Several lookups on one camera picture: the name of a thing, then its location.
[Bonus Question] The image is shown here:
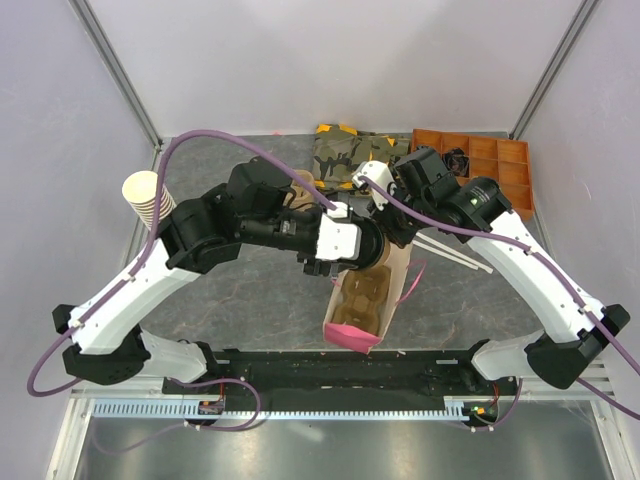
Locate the white wrapped straw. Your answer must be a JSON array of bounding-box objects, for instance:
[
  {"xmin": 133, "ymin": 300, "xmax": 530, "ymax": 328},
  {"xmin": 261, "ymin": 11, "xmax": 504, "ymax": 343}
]
[
  {"xmin": 413, "ymin": 242, "xmax": 479, "ymax": 270},
  {"xmin": 418, "ymin": 233, "xmax": 494, "ymax": 274}
]

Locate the dark patterned rolled tie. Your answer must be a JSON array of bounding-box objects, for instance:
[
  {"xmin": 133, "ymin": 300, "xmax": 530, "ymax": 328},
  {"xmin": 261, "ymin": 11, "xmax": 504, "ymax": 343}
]
[{"xmin": 443, "ymin": 147, "xmax": 470, "ymax": 177}]

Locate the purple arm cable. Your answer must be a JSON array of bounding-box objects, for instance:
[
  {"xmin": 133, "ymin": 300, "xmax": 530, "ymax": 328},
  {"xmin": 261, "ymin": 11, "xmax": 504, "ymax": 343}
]
[
  {"xmin": 357, "ymin": 174, "xmax": 640, "ymax": 434},
  {"xmin": 27, "ymin": 129, "xmax": 346, "ymax": 454}
]

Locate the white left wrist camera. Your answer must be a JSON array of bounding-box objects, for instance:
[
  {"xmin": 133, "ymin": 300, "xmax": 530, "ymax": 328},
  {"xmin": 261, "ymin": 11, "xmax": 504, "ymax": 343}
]
[{"xmin": 315, "ymin": 202, "xmax": 361, "ymax": 261}]

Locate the black plastic cup lid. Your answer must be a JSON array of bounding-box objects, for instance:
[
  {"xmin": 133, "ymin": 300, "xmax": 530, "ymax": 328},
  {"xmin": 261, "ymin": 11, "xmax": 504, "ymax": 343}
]
[{"xmin": 353, "ymin": 218, "xmax": 385, "ymax": 270}]

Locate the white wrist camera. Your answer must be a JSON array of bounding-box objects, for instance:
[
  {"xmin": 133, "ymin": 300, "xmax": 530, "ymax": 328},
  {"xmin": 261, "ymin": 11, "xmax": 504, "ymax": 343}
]
[
  {"xmin": 351, "ymin": 160, "xmax": 397, "ymax": 211},
  {"xmin": 315, "ymin": 202, "xmax": 361, "ymax": 261}
]

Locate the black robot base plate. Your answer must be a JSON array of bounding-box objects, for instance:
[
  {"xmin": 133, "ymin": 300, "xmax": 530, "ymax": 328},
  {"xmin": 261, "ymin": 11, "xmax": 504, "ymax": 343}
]
[{"xmin": 162, "ymin": 349, "xmax": 517, "ymax": 410}]

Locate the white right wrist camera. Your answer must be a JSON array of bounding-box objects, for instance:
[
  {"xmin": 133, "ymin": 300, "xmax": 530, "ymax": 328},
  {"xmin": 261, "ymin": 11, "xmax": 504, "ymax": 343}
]
[{"xmin": 351, "ymin": 160, "xmax": 397, "ymax": 211}]

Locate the white wrapped straw left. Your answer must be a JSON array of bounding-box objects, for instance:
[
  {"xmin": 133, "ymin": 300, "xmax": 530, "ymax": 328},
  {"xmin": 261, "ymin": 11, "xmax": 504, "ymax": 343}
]
[{"xmin": 413, "ymin": 242, "xmax": 479, "ymax": 270}]

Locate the orange wooden divided tray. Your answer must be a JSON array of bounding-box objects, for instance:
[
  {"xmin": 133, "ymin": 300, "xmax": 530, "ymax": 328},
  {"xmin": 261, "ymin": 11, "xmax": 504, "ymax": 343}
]
[{"xmin": 411, "ymin": 129, "xmax": 535, "ymax": 222}]

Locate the camouflage folded cloth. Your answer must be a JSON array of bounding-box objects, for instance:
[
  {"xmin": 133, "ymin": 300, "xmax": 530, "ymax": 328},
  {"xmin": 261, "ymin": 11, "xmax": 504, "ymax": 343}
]
[{"xmin": 311, "ymin": 124, "xmax": 411, "ymax": 193}]

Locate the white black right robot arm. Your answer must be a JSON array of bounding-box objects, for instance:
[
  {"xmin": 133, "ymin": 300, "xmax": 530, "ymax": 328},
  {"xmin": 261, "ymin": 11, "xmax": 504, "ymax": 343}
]
[{"xmin": 352, "ymin": 147, "xmax": 630, "ymax": 394}]

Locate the brown paper coffee cup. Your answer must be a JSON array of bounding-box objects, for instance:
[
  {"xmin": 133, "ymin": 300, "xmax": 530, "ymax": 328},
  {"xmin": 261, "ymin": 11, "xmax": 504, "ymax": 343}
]
[{"xmin": 376, "ymin": 238, "xmax": 394, "ymax": 266}]

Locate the beige pink paper bag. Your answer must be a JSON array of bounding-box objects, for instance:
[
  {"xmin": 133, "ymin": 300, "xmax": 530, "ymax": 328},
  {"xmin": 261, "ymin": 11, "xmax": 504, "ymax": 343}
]
[{"xmin": 323, "ymin": 244, "xmax": 426, "ymax": 354}]

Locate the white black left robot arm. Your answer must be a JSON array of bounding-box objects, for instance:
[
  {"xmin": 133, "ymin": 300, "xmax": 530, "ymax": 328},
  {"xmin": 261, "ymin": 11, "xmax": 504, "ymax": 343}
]
[{"xmin": 54, "ymin": 159, "xmax": 361, "ymax": 393}]

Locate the white wrapped straw right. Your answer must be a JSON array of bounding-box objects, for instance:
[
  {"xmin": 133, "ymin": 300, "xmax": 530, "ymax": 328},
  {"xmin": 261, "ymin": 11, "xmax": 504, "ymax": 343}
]
[{"xmin": 418, "ymin": 233, "xmax": 494, "ymax": 274}]

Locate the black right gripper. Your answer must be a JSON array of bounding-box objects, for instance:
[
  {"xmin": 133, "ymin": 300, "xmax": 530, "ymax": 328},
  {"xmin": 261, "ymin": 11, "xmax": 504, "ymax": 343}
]
[{"xmin": 366, "ymin": 183, "xmax": 433, "ymax": 249}]

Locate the stack of paper cups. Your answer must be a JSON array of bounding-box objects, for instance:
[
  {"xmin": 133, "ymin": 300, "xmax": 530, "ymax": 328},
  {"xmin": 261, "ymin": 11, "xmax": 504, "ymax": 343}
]
[{"xmin": 121, "ymin": 170, "xmax": 176, "ymax": 230}]

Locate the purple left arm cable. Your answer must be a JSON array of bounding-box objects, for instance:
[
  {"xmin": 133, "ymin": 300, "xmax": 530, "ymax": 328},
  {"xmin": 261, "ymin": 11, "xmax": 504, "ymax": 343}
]
[{"xmin": 27, "ymin": 129, "xmax": 346, "ymax": 454}]

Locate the slotted grey cable duct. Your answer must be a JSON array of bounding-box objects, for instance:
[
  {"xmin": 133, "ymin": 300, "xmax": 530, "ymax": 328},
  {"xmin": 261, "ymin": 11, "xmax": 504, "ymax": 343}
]
[{"xmin": 91, "ymin": 398, "xmax": 481, "ymax": 421}]

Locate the brown pulp cup carrier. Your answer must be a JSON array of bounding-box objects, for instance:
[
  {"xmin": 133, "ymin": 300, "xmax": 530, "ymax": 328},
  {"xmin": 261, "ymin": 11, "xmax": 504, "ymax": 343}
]
[
  {"xmin": 287, "ymin": 170, "xmax": 315, "ymax": 208},
  {"xmin": 331, "ymin": 265, "xmax": 391, "ymax": 335}
]

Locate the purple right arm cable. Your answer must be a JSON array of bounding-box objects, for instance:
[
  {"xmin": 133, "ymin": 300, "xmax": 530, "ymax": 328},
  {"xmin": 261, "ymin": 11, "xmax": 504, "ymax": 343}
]
[{"xmin": 357, "ymin": 174, "xmax": 640, "ymax": 434}]

